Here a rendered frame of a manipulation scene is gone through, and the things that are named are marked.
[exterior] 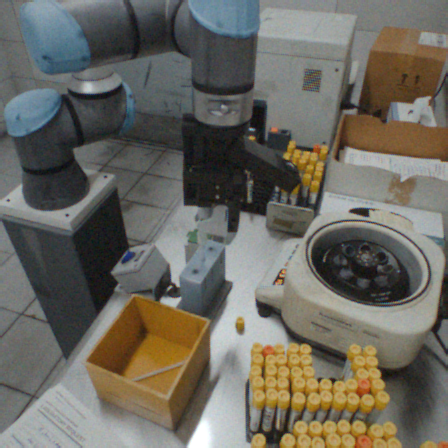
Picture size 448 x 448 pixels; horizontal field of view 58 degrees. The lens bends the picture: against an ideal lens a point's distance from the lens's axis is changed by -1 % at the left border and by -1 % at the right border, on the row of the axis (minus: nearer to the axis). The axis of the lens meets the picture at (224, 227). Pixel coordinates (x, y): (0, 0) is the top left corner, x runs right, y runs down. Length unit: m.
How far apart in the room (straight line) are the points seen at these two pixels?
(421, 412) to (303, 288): 0.25
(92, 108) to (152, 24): 0.44
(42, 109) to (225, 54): 0.51
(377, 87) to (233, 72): 1.09
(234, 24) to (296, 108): 0.73
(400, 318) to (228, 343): 0.27
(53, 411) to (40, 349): 1.23
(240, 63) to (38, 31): 0.21
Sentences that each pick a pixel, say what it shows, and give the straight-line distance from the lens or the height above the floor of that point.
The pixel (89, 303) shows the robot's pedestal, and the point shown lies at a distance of 1.13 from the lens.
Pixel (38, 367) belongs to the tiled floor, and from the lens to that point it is 1.86.
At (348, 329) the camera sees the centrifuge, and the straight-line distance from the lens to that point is 0.66.
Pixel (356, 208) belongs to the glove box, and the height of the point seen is 0.94.
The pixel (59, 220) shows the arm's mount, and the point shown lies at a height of 0.90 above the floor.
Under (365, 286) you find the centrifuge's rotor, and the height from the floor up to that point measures 0.98.
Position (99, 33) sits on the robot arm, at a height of 1.34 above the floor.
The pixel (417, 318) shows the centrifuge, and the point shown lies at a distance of 0.66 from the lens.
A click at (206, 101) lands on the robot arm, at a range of 0.49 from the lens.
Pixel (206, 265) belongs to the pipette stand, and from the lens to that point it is 0.69.
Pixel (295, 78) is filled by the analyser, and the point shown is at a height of 1.07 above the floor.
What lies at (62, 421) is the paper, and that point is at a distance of 0.68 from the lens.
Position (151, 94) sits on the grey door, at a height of 0.39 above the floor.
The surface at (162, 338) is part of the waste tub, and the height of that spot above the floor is 0.88.
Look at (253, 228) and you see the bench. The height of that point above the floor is 0.87.
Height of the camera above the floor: 1.47
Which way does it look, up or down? 41 degrees down
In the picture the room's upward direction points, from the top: straight up
